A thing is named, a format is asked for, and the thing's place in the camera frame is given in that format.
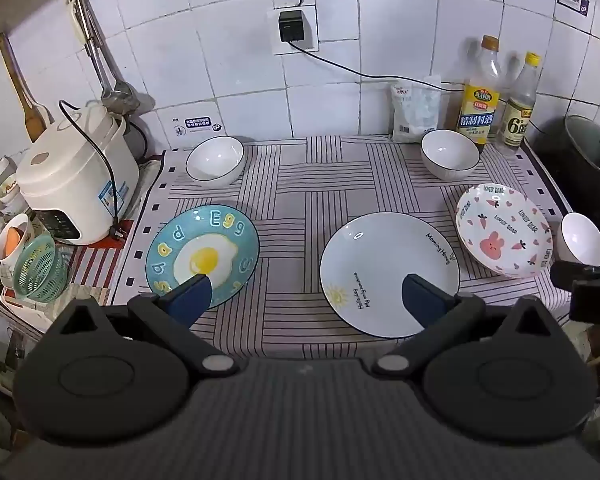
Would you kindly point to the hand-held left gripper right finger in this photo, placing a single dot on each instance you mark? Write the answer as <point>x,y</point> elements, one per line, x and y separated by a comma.
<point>420,302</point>

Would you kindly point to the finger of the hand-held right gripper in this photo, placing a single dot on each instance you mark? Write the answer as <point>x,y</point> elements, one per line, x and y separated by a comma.
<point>580,275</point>

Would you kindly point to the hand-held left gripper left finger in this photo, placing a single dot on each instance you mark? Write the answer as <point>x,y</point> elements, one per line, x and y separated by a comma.
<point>195,300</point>

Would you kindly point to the small white bowl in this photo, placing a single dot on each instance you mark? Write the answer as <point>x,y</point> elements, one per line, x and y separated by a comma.
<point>582,240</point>

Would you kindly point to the white plate with sun print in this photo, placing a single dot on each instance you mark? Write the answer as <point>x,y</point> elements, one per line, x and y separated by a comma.
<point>385,255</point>

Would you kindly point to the blue fried egg plate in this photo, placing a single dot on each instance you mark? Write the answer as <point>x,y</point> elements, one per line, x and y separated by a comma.
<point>220,230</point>

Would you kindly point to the pink rabbit print plate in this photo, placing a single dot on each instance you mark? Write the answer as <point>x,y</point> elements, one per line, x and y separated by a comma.
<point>505,235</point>

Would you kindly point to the red striped cloth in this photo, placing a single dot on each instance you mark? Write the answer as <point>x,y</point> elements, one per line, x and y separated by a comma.
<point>92,270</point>

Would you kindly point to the black pot with glass lid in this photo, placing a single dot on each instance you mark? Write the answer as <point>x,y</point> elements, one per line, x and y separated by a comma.
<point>590,160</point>

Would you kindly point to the striped tablecloth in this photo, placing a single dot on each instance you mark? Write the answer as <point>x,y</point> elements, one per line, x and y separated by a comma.
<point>290,200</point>

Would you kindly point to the white ribbed bowl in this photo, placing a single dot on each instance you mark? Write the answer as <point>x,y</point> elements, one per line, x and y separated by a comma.
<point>215,160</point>
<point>450,155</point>

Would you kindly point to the green plastic colander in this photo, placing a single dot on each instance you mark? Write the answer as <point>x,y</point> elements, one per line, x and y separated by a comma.
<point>40,270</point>

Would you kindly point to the clear vinegar bottle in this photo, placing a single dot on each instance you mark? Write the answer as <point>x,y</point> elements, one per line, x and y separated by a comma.
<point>517,120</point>

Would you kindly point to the white rice cooker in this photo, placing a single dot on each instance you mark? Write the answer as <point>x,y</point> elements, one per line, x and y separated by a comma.
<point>70,180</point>

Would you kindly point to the white mug with egg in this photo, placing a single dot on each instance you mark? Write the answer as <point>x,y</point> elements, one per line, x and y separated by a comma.
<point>12,242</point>

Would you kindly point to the clear plastic bag of salt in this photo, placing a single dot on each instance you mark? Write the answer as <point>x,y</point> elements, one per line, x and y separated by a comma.
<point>415,110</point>

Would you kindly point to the yellow label cooking wine bottle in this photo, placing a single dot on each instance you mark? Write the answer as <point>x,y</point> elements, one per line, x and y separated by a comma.
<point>476,110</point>

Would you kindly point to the metal ladle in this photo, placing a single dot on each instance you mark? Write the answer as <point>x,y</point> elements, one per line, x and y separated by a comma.
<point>115,95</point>

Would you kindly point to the white jar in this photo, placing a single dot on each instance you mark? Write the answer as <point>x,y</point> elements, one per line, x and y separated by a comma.
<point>5,180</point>

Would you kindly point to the wooden spatula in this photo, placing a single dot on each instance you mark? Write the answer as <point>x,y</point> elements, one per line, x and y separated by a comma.
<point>25,100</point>

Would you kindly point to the black power adapter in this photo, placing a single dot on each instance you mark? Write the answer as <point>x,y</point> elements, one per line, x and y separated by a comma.
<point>291,26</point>

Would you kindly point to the small white wall sticker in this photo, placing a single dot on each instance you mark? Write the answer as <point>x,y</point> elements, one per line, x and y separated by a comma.
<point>197,125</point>

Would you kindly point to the dark bordered wall sticker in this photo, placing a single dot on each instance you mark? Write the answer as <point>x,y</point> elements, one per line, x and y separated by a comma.
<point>572,2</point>

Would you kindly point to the white wall socket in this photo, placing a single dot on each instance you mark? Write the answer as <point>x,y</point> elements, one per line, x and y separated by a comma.
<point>310,30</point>

